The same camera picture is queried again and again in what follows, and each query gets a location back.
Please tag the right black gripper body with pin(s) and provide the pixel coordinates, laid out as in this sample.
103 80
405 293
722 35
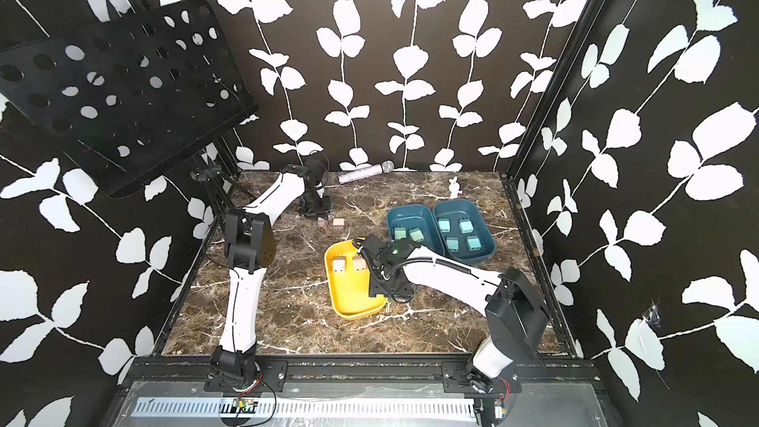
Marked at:
379 286

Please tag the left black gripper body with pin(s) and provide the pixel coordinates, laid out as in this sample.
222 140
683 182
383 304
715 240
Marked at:
313 206

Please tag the yellow storage tray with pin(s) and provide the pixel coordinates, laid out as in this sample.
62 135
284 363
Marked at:
349 290

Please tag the teal storage tray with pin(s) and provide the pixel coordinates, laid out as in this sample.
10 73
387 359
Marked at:
466 236
417 217

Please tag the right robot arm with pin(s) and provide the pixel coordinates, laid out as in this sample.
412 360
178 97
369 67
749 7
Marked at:
515 311

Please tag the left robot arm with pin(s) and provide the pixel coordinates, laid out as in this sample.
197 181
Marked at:
251 247

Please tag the black tripod stand legs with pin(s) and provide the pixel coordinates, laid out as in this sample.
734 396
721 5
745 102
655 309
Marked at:
219 186

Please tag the white rabbit pink figurine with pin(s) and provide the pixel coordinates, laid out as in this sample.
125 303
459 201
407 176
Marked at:
455 189

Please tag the black perforated music stand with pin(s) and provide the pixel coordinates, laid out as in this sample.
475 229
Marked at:
130 99

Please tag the black front mounting rail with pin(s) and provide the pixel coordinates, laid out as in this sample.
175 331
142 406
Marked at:
448 370

